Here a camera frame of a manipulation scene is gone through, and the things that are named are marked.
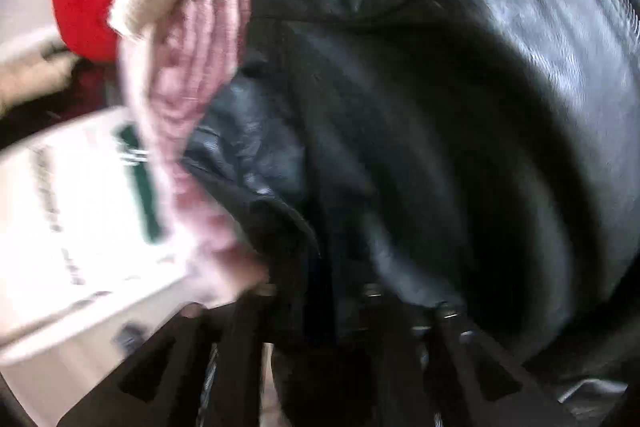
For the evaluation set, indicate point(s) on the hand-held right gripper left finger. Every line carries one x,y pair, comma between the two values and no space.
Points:
247,324

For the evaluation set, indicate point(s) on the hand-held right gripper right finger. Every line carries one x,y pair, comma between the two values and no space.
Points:
400,332

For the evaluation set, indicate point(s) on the black leather jacket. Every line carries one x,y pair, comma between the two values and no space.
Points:
425,107

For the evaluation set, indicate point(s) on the white box with green print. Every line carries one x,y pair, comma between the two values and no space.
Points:
75,207

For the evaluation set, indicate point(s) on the pink floral plush blanket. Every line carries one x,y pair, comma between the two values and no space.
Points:
190,72

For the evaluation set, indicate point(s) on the beige furry cloth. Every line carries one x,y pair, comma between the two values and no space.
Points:
35,77

